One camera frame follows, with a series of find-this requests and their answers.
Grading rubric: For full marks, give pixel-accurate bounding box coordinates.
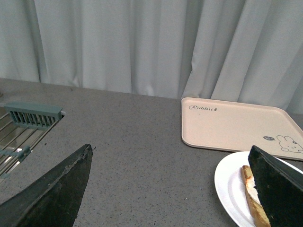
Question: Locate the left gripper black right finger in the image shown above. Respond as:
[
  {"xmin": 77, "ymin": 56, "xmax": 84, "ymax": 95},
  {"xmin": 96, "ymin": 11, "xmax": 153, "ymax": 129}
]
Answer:
[{"xmin": 248, "ymin": 146, "xmax": 303, "ymax": 227}]

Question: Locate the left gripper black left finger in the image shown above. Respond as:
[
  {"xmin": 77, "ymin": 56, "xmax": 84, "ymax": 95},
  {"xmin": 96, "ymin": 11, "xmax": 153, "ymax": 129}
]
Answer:
[{"xmin": 0, "ymin": 144, "xmax": 93, "ymax": 227}]

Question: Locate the white round plate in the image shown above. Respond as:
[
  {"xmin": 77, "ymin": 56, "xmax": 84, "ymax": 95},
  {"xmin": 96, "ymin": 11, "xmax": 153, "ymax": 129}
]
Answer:
[{"xmin": 214, "ymin": 151, "xmax": 303, "ymax": 227}]

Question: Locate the bottom bread slice with filling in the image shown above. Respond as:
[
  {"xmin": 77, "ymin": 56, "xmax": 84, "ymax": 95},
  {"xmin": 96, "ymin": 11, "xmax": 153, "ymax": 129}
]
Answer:
[{"xmin": 241, "ymin": 165, "xmax": 271, "ymax": 227}]

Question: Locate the green metal drying rack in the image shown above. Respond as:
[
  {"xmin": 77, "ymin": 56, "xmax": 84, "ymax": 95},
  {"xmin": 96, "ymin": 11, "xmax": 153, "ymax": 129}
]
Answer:
[{"xmin": 0, "ymin": 102, "xmax": 64, "ymax": 181}]

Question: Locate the beige rabbit tray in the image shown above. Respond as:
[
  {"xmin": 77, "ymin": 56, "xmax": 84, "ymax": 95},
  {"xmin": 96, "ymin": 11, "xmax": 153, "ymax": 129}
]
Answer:
[{"xmin": 181, "ymin": 97, "xmax": 303, "ymax": 160}]

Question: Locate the grey-white curtain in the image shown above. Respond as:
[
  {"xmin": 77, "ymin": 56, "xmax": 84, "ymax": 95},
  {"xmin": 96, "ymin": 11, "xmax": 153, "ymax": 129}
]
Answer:
[{"xmin": 0, "ymin": 0, "xmax": 303, "ymax": 114}]

